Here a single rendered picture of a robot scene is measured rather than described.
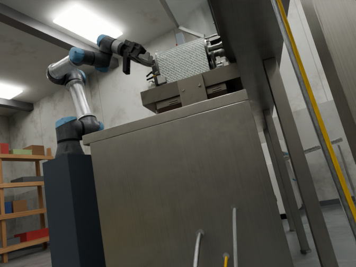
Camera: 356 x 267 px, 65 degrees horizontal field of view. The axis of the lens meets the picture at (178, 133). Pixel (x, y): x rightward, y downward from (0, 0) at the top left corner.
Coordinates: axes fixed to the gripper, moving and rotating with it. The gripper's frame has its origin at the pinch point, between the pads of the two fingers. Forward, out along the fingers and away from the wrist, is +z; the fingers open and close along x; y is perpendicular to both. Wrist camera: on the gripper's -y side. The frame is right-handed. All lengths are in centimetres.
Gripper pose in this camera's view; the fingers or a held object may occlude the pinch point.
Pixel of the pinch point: (151, 65)
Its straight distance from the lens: 147.1
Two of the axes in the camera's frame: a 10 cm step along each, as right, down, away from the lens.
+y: 4.5, -8.9, 0.1
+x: 2.8, 1.5, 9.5
